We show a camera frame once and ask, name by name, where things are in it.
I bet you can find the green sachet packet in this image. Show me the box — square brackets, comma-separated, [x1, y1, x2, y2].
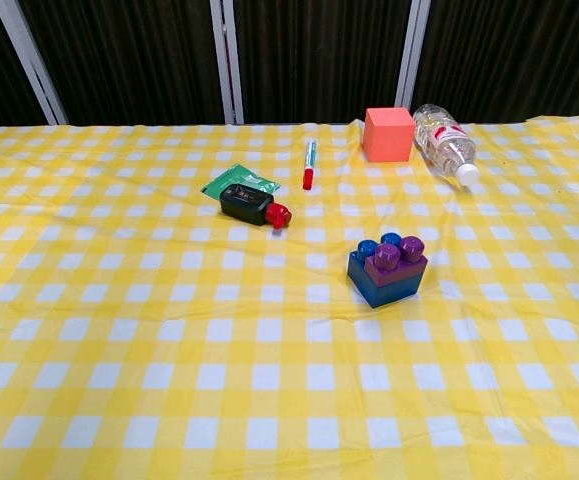
[199, 162, 282, 200]

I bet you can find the purple two-stud building block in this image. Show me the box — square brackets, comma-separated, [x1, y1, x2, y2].
[365, 235, 428, 288]

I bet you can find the black pleated curtain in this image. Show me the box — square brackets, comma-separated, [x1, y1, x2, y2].
[0, 0, 579, 137]

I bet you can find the white marker with red cap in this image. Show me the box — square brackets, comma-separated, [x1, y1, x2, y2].
[301, 139, 319, 192]

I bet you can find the blue four-stud building block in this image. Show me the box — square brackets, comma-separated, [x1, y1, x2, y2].
[346, 231, 423, 310]

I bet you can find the clear plastic water bottle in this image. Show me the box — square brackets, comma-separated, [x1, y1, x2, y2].
[412, 102, 481, 187]

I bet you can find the black bottle with red cap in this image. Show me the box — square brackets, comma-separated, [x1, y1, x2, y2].
[218, 182, 294, 231]

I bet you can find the white frame post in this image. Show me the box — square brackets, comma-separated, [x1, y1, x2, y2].
[0, 0, 69, 126]
[208, 0, 246, 126]
[394, 0, 433, 113]

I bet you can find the coral pink cube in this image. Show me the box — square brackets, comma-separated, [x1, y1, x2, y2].
[361, 106, 416, 164]

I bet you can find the yellow white checkered tablecloth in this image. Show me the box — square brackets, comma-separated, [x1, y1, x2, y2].
[0, 114, 579, 480]

